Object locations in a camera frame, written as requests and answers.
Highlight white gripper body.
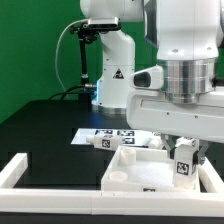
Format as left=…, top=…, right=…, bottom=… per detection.
left=126, top=66, right=224, bottom=143

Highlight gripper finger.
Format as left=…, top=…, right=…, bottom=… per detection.
left=161, top=134, right=175, bottom=159
left=197, top=140, right=208, bottom=165

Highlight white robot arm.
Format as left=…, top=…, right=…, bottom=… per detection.
left=80, top=0, right=224, bottom=161

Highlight white tag sheet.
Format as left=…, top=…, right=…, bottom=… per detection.
left=71, top=128, right=162, bottom=148

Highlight white U-shaped fence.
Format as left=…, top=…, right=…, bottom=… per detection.
left=0, top=153, right=224, bottom=217

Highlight black cables at base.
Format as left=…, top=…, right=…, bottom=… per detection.
left=49, top=85, right=98, bottom=102

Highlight white camera cable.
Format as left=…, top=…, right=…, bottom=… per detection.
left=55, top=18, right=90, bottom=93

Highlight black camera stand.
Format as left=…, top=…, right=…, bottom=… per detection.
left=70, top=23, right=98, bottom=102

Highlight grey camera on stand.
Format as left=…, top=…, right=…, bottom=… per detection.
left=83, top=17, right=121, bottom=33

